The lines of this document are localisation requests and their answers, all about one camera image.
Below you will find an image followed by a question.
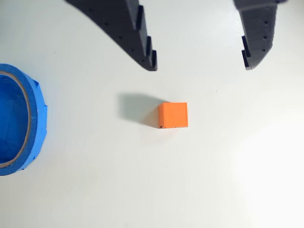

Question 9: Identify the orange cube block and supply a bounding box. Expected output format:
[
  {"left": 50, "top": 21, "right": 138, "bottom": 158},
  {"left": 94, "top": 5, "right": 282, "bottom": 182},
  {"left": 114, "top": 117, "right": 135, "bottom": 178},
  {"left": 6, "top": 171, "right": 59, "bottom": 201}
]
[{"left": 158, "top": 102, "right": 189, "bottom": 129}]

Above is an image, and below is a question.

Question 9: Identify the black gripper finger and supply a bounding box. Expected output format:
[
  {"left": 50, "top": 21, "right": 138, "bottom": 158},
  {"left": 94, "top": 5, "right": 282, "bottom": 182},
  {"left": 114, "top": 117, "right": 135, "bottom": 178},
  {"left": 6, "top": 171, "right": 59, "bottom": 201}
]
[
  {"left": 65, "top": 0, "right": 158, "bottom": 72},
  {"left": 234, "top": 0, "right": 289, "bottom": 71}
]

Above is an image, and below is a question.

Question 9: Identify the blue tape roll bin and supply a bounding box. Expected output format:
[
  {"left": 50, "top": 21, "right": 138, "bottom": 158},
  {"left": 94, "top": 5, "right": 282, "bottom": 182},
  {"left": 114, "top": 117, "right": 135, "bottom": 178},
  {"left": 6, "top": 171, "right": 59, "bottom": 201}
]
[{"left": 0, "top": 63, "right": 48, "bottom": 177}]

